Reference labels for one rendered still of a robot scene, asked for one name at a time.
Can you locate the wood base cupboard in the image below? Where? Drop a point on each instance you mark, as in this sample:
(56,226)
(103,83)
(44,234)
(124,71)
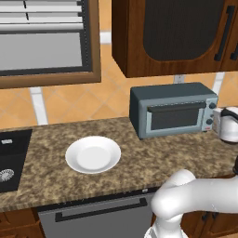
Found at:
(221,226)
(18,224)

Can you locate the white round plate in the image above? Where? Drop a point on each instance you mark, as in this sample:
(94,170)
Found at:
(93,155)

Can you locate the black sink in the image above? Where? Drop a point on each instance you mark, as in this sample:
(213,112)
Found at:
(12,161)

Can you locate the plain wood cupboard door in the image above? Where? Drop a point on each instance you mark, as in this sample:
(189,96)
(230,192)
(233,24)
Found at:
(233,66)

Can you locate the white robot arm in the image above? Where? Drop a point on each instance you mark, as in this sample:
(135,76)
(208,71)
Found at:
(192,195)

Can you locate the white kettle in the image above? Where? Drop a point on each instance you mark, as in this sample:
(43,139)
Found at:
(231,128)

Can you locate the window with white blinds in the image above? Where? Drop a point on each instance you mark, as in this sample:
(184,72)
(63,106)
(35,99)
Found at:
(40,49)

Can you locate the wall cupboard door dark panel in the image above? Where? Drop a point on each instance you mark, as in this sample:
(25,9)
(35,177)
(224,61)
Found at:
(179,31)

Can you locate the grey dishwasher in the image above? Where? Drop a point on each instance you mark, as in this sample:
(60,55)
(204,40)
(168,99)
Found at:
(102,224)

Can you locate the toaster oven glass door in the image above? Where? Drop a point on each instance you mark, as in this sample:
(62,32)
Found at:
(175,119)

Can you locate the grey toaster oven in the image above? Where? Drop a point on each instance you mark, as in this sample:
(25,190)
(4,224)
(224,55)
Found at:
(139,105)

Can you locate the dark wood wall cupboard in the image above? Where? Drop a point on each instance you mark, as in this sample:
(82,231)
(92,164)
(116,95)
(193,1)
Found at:
(119,37)

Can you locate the dark toaster oven knob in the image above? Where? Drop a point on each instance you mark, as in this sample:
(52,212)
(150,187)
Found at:
(209,121)
(212,105)

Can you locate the white wall socket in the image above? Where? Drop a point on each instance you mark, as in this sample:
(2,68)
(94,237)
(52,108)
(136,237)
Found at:
(179,79)

